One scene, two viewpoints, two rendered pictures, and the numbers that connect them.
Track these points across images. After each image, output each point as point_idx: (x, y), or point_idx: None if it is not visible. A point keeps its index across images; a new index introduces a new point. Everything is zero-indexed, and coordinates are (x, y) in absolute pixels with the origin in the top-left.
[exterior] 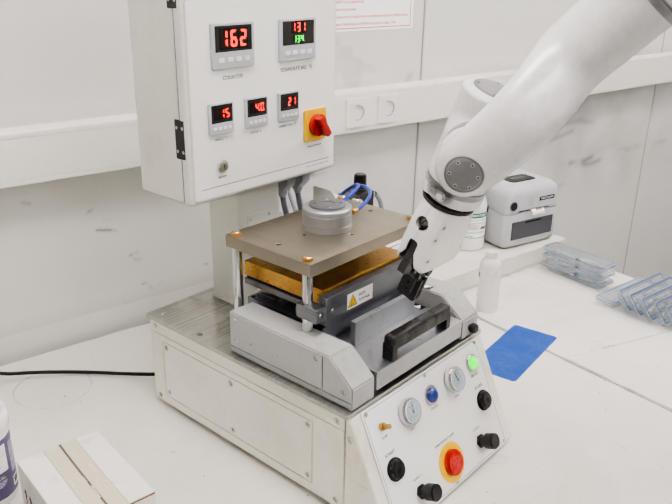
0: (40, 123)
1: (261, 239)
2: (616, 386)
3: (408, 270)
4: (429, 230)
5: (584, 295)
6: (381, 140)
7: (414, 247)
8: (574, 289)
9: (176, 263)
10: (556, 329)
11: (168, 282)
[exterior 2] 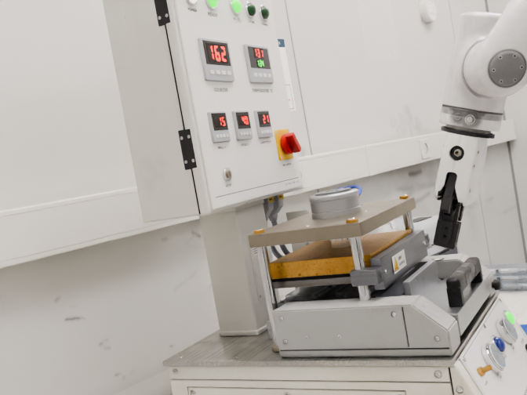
0: (2, 210)
1: (288, 228)
2: None
3: (450, 208)
4: (467, 156)
5: (520, 296)
6: (294, 210)
7: (452, 181)
8: (508, 295)
9: (144, 348)
10: (521, 320)
11: (139, 371)
